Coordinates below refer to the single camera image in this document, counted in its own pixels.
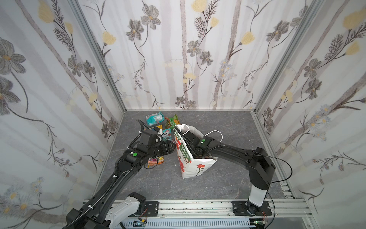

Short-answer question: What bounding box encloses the right corner aluminium post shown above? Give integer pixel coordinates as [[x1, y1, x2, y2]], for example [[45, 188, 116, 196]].
[[253, 0, 324, 115]]

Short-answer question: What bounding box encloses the red green snack packet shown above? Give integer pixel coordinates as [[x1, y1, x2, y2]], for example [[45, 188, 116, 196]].
[[165, 114, 181, 129]]

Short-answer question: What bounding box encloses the white slotted cable duct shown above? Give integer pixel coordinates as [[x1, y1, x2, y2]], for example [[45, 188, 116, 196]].
[[122, 218, 256, 229]]

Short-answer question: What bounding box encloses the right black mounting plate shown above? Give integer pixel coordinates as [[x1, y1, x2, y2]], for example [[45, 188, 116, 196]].
[[232, 200, 273, 217]]

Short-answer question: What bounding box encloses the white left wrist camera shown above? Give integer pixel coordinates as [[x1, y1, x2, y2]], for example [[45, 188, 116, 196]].
[[151, 127, 163, 143]]

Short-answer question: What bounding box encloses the black mounting plate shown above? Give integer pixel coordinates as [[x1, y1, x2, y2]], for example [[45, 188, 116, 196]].
[[128, 192, 159, 217], [232, 200, 273, 217]]

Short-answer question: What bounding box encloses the orange snack packet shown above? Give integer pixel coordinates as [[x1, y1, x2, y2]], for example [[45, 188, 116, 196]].
[[147, 156, 165, 169]]

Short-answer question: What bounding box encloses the teal mini snack packet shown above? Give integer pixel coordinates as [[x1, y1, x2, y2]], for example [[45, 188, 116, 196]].
[[162, 128, 173, 141]]

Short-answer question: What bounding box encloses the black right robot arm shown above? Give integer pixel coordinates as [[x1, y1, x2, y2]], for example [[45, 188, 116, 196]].
[[186, 136, 276, 216]]

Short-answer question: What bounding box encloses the left corner aluminium post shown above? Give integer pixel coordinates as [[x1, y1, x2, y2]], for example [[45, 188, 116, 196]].
[[68, 0, 127, 114]]

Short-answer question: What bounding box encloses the white paper bag red flower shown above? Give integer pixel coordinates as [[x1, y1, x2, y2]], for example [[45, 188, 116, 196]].
[[172, 124, 218, 178]]

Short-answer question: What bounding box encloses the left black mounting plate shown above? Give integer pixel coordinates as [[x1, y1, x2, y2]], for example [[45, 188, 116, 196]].
[[128, 192, 159, 217]]

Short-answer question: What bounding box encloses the corner aluminium post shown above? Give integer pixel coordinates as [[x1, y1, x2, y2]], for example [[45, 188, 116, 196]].
[[68, 0, 127, 114], [253, 0, 324, 115]]

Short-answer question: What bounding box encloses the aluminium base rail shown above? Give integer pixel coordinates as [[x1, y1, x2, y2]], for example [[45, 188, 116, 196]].
[[82, 199, 315, 221]]

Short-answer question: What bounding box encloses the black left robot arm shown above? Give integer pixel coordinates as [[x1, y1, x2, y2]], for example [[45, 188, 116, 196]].
[[65, 129, 176, 229]]

